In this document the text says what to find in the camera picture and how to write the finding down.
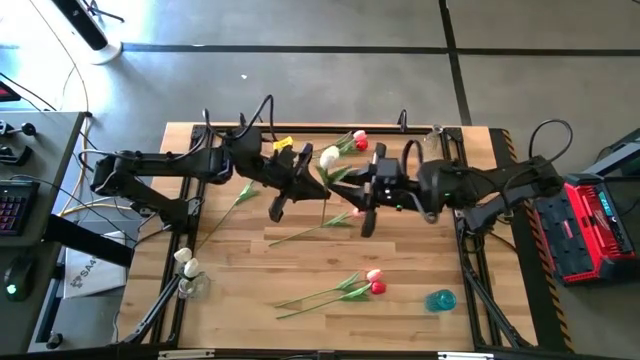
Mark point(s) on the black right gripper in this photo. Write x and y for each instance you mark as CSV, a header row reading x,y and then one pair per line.
x,y
390,182

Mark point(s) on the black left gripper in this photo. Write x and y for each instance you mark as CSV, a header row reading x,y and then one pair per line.
x,y
290,170

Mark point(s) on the pink artificial tulip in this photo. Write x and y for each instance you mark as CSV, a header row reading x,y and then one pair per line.
x,y
359,134
340,220
374,275

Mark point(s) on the red artificial tulip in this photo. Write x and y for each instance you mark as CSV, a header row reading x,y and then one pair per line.
x,y
247,192
378,288
361,145

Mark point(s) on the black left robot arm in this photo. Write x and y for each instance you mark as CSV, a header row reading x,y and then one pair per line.
x,y
150,162

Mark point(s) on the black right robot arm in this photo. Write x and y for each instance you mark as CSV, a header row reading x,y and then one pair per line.
x,y
500,182

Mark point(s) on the clear glass vase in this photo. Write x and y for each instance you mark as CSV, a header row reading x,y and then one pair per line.
x,y
434,136
200,289

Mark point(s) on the teal glass vase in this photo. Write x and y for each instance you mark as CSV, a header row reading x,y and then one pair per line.
x,y
440,300

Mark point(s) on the yellow tag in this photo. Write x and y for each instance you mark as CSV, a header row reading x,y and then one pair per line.
x,y
283,144

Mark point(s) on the black table clamp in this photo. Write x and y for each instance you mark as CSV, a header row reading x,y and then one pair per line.
x,y
242,120
402,120

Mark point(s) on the black desk crossbar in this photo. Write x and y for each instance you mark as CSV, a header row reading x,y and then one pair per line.
x,y
90,240

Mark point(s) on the white printed box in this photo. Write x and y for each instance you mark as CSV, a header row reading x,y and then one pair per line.
x,y
95,275

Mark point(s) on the red and black tool case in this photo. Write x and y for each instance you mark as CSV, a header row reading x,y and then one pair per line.
x,y
585,235

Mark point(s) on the black monitor on white stand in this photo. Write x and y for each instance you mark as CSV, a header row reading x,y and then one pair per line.
x,y
105,52

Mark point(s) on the yellow black hazard tape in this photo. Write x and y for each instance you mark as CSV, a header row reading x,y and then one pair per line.
x,y
563,325

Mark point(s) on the grey desk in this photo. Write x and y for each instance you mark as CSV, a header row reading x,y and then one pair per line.
x,y
55,150

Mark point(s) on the dark grey side table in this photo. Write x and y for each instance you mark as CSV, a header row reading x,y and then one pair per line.
x,y
622,155

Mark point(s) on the black knobbed lever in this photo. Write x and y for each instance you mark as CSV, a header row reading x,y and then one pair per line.
x,y
27,129

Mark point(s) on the black keyboard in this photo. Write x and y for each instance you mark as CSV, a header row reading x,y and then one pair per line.
x,y
15,210

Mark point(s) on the black caster wheel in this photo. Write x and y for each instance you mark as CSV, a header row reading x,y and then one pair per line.
x,y
54,340

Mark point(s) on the black computer mouse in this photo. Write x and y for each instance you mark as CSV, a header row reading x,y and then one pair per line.
x,y
19,277

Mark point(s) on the black red-lit device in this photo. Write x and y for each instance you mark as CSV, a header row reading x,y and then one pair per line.
x,y
6,95

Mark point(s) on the white frame label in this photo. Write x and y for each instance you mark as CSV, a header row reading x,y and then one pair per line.
x,y
185,354
466,356

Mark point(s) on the black desk bracket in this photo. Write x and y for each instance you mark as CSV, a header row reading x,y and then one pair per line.
x,y
15,157

